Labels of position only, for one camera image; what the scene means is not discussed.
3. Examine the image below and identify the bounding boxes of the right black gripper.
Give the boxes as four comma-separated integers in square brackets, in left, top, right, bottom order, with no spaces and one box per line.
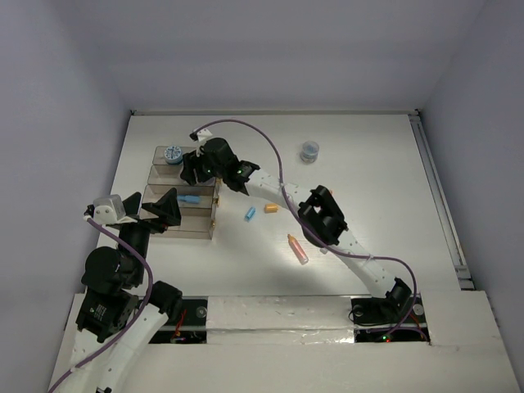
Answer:
[180,148,226,186]

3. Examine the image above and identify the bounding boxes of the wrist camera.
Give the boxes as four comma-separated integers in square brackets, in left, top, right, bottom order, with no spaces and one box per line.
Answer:
[84,194,137,225]
[189,128,213,144]

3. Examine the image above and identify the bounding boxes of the small blue cap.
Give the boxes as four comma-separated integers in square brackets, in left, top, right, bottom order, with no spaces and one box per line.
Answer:
[244,207,256,222]

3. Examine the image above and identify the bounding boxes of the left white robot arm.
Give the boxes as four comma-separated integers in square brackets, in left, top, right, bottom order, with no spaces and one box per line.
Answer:
[49,188,183,392]

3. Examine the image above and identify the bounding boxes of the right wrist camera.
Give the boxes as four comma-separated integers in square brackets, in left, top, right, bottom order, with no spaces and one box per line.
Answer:
[189,128,213,144]

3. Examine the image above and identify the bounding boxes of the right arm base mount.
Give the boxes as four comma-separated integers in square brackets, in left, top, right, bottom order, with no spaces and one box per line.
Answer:
[348,296,430,343]

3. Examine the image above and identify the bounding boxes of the blue lid jar in bin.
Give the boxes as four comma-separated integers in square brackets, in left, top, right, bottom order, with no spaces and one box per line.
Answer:
[163,145,183,165]

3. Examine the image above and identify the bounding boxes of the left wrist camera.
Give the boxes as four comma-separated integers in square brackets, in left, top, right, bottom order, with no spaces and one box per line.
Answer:
[84,194,137,225]

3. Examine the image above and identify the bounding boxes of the orange highlighter pen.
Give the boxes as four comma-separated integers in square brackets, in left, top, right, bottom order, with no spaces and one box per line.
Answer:
[287,234,309,265]

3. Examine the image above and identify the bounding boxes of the aluminium rail right edge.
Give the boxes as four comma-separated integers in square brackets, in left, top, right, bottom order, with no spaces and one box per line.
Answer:
[408,114,476,291]

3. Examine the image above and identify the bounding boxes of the blue highlighter with cap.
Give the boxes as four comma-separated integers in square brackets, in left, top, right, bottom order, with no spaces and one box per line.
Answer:
[177,195,201,204]

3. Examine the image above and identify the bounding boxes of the clear paperclip jar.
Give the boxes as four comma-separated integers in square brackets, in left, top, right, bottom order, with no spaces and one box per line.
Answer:
[300,141,319,164]

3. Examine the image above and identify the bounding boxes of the small orange cap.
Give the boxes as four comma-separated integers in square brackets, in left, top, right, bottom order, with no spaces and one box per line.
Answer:
[264,203,279,214]

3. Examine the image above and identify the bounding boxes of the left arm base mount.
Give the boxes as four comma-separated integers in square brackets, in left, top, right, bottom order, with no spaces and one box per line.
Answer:
[149,297,208,345]

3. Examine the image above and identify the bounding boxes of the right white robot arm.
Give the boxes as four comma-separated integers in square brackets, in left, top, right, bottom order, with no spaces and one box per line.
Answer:
[180,134,413,321]

